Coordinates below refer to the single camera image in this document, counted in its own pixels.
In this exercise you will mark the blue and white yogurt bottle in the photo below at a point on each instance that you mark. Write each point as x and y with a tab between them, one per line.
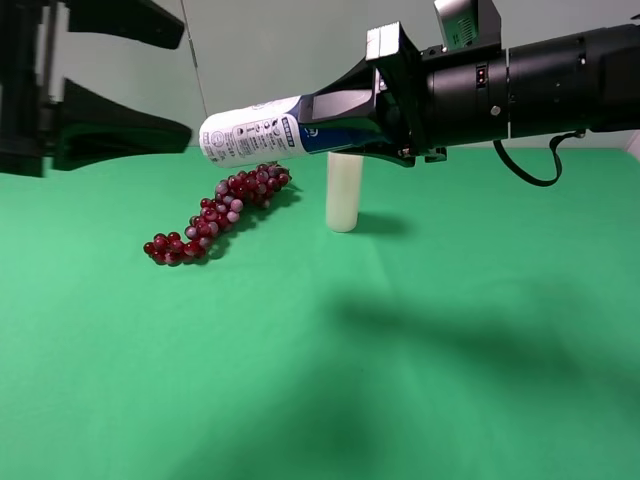
271	132

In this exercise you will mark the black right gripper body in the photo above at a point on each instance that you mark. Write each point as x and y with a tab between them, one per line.
400	79

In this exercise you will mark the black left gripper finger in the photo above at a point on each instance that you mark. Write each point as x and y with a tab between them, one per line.
91	129
139	20

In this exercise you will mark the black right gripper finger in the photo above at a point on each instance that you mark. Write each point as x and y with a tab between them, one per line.
384	151
347	103

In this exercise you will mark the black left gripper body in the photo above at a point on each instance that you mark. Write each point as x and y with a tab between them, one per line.
31	122

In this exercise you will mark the bunch of red grapes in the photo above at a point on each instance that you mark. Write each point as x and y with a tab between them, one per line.
219	213

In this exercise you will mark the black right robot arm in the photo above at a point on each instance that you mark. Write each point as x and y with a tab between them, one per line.
587	81

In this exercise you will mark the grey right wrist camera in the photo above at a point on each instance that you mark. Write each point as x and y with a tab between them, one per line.
469	24

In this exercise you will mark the tall white candle in glass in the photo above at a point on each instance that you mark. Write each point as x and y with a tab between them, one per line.
344	177

